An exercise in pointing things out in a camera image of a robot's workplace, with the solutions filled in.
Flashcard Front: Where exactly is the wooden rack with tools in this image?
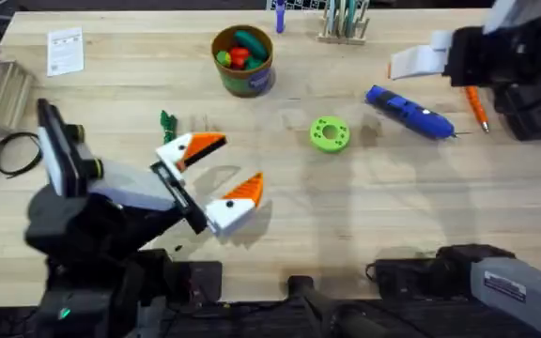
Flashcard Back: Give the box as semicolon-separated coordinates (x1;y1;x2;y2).
316;0;372;47

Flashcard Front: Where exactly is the white paper sheet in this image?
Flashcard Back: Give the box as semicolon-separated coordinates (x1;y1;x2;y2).
45;25;85;78

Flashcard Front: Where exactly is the green vegetable toy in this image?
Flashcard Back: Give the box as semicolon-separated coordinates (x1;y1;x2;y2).
159;109;179;146

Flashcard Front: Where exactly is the orange handled tool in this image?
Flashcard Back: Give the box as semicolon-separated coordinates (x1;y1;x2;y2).
463;84;491;134

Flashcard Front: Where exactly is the purple marker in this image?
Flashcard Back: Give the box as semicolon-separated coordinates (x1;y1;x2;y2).
274;0;287;36

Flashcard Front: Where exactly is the black rail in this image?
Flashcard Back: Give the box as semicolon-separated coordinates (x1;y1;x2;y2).
0;274;541;338

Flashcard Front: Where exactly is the blue electric screwdriver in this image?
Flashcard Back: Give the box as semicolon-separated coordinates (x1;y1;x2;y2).
363;84;471;142

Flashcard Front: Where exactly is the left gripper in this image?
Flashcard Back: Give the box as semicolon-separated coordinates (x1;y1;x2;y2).
82;131;265;238

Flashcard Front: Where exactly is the left black wrist plate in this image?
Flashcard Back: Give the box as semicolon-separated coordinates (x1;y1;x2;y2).
36;97;85;199

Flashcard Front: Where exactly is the brown tub with toys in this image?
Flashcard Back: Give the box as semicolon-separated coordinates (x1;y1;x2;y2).
210;23;277;100

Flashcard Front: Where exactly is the beige ridged box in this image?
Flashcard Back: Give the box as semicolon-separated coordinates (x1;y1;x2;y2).
0;59;36;133

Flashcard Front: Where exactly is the green disc with holes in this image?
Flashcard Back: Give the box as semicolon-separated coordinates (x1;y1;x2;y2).
309;115;352;155

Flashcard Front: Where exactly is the black case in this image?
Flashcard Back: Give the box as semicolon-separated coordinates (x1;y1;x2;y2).
492;69;541;143

